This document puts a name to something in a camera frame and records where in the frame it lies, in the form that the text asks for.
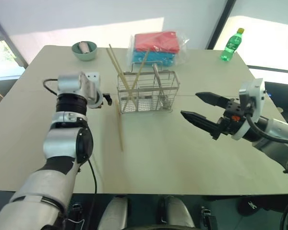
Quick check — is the silver rounded robot leg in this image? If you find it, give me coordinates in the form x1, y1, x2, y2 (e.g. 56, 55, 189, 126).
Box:
157, 195, 196, 230
97, 195, 130, 230

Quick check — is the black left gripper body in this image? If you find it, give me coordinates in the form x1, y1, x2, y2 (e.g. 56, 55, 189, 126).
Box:
101, 92, 112, 106

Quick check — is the green plastic bottle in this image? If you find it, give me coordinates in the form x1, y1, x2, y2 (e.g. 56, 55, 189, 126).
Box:
220, 27, 245, 61

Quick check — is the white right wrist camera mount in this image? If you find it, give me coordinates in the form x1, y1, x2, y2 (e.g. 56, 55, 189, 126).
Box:
231, 78, 266, 141

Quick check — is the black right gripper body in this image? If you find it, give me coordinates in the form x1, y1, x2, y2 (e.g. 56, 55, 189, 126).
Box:
216, 97, 247, 138

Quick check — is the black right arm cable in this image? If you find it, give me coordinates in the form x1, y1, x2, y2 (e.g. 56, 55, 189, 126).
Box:
244, 110, 288, 145

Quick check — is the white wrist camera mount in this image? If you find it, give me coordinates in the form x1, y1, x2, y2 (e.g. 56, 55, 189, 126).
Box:
83, 71, 104, 109
231, 78, 266, 141

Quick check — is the clear plastic bag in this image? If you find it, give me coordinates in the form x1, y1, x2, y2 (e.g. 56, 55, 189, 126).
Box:
125, 30, 191, 73

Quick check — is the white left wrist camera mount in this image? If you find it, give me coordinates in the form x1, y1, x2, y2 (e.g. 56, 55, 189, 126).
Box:
83, 71, 104, 109

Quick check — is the dark window frame post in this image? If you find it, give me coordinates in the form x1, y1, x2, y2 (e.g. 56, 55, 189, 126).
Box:
204, 0, 237, 50
0, 9, 29, 70

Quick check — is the red folded cloth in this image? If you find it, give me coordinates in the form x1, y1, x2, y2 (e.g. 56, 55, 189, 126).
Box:
133, 31, 180, 53

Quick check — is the pale crumpled cup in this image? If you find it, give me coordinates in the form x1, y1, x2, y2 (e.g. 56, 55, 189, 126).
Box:
77, 42, 91, 54

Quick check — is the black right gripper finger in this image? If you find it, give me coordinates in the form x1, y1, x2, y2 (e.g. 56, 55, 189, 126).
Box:
180, 110, 222, 141
195, 92, 229, 107

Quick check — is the wooden chopstick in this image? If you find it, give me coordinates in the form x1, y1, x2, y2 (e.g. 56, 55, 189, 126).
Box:
108, 44, 136, 107
106, 48, 132, 98
114, 99, 124, 152
123, 48, 150, 110

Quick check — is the metal wire basket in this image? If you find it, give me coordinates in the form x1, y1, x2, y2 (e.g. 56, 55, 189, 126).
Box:
116, 60, 181, 115

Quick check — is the blue folded cloth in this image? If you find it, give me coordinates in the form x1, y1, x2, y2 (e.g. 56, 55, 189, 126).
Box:
131, 49, 176, 68

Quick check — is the green bowl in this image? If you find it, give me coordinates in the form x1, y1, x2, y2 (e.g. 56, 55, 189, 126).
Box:
71, 41, 98, 62

